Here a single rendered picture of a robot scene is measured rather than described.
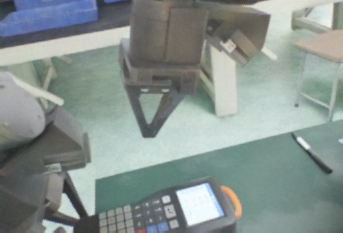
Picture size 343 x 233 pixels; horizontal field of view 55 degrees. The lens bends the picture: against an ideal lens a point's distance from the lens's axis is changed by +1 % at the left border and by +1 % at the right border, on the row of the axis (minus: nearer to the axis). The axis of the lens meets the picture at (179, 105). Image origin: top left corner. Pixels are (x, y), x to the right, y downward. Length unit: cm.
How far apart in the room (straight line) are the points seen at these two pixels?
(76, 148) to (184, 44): 14
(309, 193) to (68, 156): 45
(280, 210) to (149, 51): 41
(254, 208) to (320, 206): 11
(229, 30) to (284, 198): 39
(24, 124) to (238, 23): 21
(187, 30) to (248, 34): 7
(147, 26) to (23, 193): 19
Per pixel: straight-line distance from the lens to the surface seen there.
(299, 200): 64
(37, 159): 33
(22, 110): 31
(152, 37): 30
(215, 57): 209
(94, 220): 44
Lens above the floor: 120
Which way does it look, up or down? 28 degrees down
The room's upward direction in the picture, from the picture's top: 8 degrees counter-clockwise
